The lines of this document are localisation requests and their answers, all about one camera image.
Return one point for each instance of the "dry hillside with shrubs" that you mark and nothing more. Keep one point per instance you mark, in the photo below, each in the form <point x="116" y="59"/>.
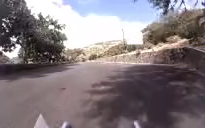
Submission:
<point x="100" y="50"/>

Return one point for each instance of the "grey asphalt road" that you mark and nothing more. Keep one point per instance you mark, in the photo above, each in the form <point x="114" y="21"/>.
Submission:
<point x="90" y="90"/>

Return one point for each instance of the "utility pole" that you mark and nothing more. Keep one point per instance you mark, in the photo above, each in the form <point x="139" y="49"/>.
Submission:
<point x="123" y="36"/>

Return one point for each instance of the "robot's own part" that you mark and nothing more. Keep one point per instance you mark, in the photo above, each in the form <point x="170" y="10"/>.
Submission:
<point x="66" y="125"/>
<point x="137" y="124"/>

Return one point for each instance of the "large dark green tree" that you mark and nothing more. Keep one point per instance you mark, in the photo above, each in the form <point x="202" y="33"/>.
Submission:
<point x="36" y="36"/>

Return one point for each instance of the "bushes on slope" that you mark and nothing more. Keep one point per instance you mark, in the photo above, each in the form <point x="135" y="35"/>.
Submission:
<point x="180" y="26"/>

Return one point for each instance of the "stone retaining wall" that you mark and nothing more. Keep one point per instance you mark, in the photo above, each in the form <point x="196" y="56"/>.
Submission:
<point x="176" y="56"/>

